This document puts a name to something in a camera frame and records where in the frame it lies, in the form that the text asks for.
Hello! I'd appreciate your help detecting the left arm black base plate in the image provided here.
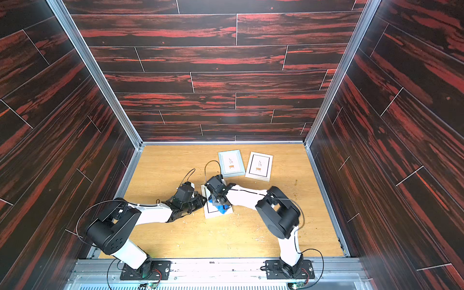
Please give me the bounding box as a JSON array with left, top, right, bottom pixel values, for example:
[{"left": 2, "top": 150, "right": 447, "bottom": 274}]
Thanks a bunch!
[{"left": 120, "top": 260, "right": 172, "bottom": 282}]

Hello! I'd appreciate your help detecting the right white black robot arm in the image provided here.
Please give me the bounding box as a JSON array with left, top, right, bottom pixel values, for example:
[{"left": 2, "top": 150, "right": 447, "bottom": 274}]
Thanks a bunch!
[{"left": 205, "top": 175, "right": 303, "bottom": 277}]

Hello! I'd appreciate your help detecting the light blue picture frame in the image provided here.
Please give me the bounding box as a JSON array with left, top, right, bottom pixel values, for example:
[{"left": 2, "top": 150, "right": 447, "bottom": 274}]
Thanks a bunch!
[{"left": 218, "top": 150, "right": 245, "bottom": 178}]

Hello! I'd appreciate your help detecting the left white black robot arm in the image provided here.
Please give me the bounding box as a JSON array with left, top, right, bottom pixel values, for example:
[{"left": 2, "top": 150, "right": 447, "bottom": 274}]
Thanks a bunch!
[{"left": 87, "top": 192, "right": 207, "bottom": 276}]

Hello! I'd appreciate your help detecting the aluminium front rail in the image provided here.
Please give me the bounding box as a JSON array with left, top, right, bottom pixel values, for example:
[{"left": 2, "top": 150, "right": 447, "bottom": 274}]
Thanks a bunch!
[{"left": 64, "top": 257, "right": 374, "bottom": 290}]

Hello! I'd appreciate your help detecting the cream white picture frame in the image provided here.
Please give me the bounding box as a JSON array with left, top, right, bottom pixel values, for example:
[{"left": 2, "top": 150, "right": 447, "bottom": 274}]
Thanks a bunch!
[{"left": 201, "top": 185, "right": 233, "bottom": 219}]

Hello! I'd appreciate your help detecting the white picture frame black border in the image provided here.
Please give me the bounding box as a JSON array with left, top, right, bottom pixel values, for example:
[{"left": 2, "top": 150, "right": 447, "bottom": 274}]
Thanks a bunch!
[{"left": 245, "top": 152, "right": 273, "bottom": 182}]

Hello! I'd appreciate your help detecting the blue microfiber cloth black trim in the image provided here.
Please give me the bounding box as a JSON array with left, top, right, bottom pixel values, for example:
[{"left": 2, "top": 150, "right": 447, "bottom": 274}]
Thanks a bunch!
[{"left": 207, "top": 199, "right": 233, "bottom": 215}]

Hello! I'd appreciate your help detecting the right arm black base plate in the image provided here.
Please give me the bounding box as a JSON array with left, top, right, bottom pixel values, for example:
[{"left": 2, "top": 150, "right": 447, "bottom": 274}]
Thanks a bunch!
[{"left": 260, "top": 259, "right": 315, "bottom": 280}]

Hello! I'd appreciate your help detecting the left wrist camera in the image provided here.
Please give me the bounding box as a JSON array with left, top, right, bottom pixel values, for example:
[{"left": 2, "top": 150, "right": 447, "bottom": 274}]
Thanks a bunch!
[{"left": 175, "top": 181, "right": 195, "bottom": 203}]

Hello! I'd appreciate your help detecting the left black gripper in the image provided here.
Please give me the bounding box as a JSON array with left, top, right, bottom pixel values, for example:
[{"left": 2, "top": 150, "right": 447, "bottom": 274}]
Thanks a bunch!
[{"left": 181, "top": 194, "right": 209, "bottom": 215}]

